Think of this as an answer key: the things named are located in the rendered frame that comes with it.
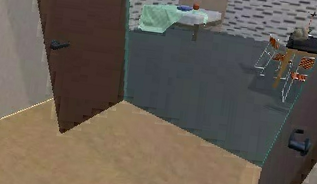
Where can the red ball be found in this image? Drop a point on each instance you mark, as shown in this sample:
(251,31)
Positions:
(196,6)

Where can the beige lumpy object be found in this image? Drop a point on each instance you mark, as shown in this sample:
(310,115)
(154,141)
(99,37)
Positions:
(300,33)

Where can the thin red houseplant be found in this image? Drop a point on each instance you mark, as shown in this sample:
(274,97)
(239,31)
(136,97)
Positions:
(311,19)

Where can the wooden table with black top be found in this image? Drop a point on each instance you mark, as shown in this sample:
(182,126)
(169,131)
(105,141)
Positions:
(301,47)

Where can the bed with green blanket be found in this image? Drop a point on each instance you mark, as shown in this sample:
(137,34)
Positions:
(175,16)

